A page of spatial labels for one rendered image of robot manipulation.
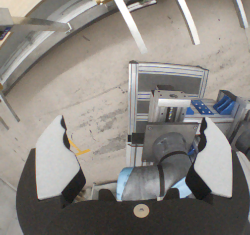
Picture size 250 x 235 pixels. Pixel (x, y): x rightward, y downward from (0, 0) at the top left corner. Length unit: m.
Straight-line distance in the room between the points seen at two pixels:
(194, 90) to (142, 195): 1.25
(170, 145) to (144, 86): 0.89
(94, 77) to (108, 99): 0.32
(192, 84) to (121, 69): 0.78
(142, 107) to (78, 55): 0.91
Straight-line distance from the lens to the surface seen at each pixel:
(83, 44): 1.50
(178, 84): 1.37
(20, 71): 1.06
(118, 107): 1.63
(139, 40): 0.57
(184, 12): 0.63
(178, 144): 0.50
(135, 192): 0.41
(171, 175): 0.42
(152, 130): 0.50
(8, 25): 0.39
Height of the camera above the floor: 1.42
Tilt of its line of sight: 60 degrees down
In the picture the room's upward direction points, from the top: 175 degrees counter-clockwise
